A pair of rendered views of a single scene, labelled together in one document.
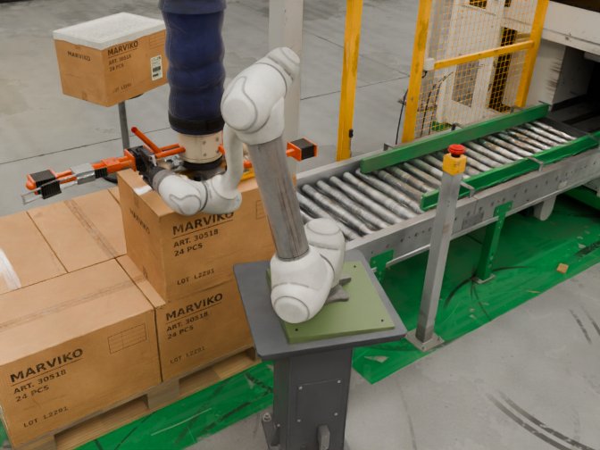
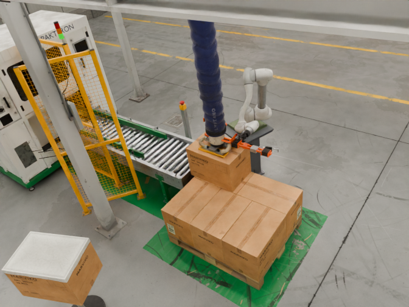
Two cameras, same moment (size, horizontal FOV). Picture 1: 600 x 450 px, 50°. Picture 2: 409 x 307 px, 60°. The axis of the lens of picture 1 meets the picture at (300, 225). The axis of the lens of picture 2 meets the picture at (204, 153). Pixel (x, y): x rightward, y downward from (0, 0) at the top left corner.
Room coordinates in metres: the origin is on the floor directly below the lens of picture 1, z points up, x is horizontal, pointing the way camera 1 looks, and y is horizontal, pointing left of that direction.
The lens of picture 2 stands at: (3.07, 3.46, 3.32)
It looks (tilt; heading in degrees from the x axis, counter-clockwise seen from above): 38 degrees down; 259
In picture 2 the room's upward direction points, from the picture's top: 10 degrees counter-clockwise
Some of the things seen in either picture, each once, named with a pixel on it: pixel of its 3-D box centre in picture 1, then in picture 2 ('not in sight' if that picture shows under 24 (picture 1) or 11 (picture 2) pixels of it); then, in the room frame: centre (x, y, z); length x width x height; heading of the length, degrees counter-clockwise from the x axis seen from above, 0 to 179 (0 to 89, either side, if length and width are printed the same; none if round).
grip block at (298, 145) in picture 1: (302, 149); not in sight; (2.28, 0.00, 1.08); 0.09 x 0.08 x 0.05; 37
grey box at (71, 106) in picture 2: not in sight; (71, 114); (3.69, 0.08, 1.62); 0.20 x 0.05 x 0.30; 127
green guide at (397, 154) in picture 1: (459, 132); (101, 141); (3.63, -0.94, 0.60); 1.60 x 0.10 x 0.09; 127
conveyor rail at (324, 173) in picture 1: (407, 157); (117, 156); (3.47, -0.62, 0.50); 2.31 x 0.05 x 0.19; 127
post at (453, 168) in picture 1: (437, 255); (188, 134); (2.45, -0.63, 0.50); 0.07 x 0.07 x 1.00; 37
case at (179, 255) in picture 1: (208, 216); (218, 159); (2.31, 0.38, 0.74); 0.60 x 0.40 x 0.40; 126
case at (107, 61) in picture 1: (115, 57); (55, 267); (4.11, 1.23, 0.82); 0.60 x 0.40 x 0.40; 150
